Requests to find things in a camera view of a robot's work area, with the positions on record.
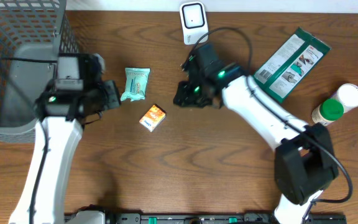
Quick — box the green lid Knorr jar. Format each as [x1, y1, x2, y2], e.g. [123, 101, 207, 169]
[311, 98, 344, 126]

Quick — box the grey plastic mesh basket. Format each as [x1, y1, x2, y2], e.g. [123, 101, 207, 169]
[0, 0, 80, 143]

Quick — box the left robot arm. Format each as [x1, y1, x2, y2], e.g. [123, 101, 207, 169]
[9, 80, 121, 223]

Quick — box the left black cable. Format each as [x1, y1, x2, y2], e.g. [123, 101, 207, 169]
[1, 57, 58, 224]

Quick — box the green 3M pouch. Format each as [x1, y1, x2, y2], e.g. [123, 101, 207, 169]
[254, 27, 331, 103]

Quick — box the white jar blue label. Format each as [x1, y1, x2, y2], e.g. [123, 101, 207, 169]
[331, 83, 358, 113]

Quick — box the white barcode scanner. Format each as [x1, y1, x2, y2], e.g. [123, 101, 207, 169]
[179, 1, 209, 45]

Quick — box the teal white wipes packet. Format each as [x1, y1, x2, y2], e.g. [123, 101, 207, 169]
[121, 68, 150, 101]

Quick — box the black cable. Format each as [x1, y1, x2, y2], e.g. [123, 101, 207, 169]
[1, 57, 58, 224]
[181, 27, 354, 205]

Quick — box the small orange box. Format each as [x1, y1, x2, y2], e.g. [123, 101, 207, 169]
[139, 105, 166, 132]

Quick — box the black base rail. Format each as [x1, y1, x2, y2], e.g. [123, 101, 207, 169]
[63, 212, 347, 224]

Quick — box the right black cable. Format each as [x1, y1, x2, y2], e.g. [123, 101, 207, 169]
[181, 27, 354, 205]

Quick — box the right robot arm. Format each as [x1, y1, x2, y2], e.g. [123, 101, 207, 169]
[173, 60, 343, 223]

